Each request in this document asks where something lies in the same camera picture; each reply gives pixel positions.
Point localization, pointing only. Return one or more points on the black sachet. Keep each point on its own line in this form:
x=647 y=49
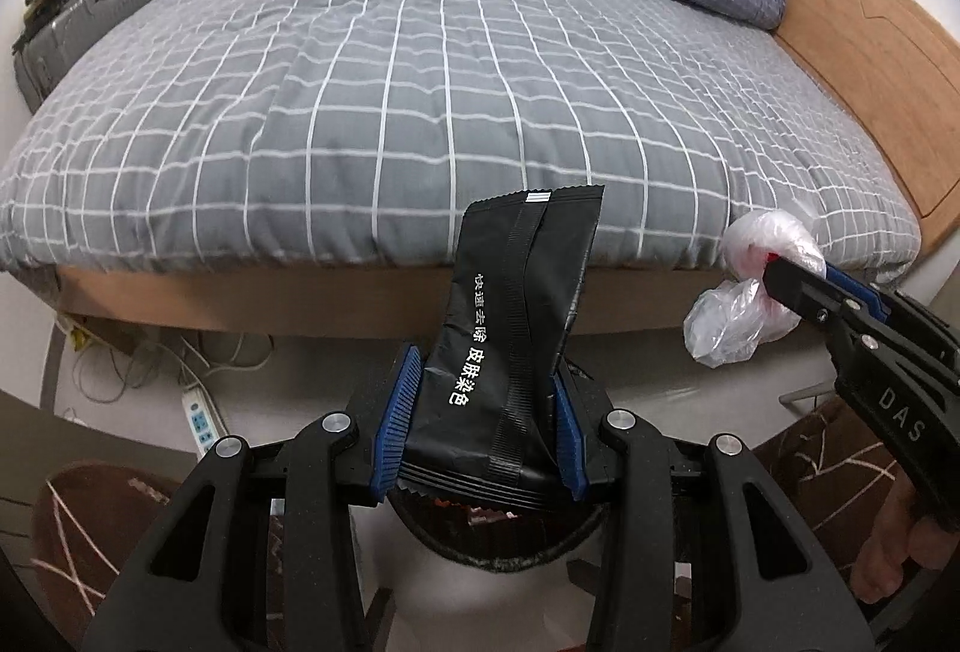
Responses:
x=510 y=322

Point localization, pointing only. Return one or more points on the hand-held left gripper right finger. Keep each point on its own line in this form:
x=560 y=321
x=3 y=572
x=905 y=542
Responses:
x=568 y=446

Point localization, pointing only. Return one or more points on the white power strip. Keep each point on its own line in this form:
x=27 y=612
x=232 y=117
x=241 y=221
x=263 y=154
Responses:
x=201 y=423

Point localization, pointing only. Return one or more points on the grey suitcase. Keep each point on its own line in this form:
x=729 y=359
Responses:
x=82 y=21

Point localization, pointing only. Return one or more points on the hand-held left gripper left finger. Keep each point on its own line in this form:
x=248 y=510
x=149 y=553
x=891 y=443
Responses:
x=394 y=423

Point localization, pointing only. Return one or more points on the grey checked bed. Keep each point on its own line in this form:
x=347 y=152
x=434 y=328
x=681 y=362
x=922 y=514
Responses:
x=375 y=97

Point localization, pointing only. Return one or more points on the clear plastic bag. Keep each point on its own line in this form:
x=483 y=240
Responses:
x=739 y=314

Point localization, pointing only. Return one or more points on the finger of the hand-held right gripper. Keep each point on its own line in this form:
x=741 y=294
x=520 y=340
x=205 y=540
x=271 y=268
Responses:
x=799 y=290
x=855 y=286

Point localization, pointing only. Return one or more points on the wooden headboard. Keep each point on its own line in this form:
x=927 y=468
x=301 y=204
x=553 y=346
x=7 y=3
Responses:
x=885 y=59

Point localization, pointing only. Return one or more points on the black trash bin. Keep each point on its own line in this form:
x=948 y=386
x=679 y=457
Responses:
x=495 y=543

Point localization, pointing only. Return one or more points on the person's right hand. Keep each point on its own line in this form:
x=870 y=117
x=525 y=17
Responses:
x=885 y=554

